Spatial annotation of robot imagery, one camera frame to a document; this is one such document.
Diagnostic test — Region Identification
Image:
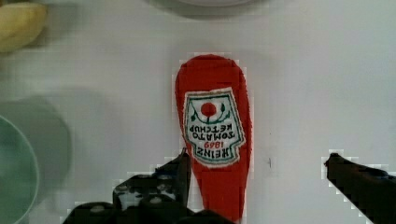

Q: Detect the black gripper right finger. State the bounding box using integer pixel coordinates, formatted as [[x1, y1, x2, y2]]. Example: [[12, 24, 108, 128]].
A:
[[324, 153, 396, 224]]

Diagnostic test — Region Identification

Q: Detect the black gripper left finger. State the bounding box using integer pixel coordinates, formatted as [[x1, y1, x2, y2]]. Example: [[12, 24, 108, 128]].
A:
[[63, 149, 233, 224]]

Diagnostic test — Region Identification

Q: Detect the red felt ketchup bottle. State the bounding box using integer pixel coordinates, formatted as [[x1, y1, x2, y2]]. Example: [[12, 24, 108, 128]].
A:
[[175, 54, 252, 222]]

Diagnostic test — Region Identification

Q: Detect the large lilac round plate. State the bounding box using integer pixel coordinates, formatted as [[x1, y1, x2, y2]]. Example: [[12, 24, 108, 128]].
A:
[[177, 0, 253, 7]]

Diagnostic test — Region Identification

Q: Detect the yellow plush toy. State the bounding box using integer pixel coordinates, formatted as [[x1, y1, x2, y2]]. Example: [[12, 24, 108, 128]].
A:
[[0, 2, 48, 52]]

